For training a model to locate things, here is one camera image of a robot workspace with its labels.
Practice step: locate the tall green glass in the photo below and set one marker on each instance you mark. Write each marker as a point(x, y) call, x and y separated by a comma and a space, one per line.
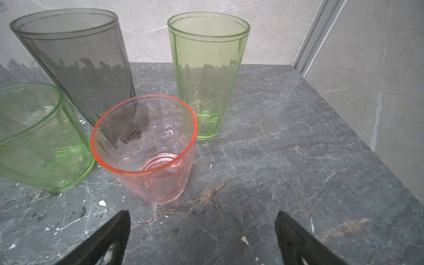
point(207, 51)

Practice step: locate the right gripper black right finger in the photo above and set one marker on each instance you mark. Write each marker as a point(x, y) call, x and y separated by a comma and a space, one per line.
point(299, 247)

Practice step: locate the tall grey glass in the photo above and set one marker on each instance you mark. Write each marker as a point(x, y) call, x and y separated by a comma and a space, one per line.
point(83, 52)

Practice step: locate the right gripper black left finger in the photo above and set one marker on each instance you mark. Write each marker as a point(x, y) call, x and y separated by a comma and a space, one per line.
point(106, 246)

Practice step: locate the short green glass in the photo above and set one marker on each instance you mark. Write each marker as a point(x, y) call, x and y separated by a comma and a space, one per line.
point(43, 144)

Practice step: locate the short pink glass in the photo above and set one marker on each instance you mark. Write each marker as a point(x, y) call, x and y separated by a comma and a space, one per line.
point(148, 144)

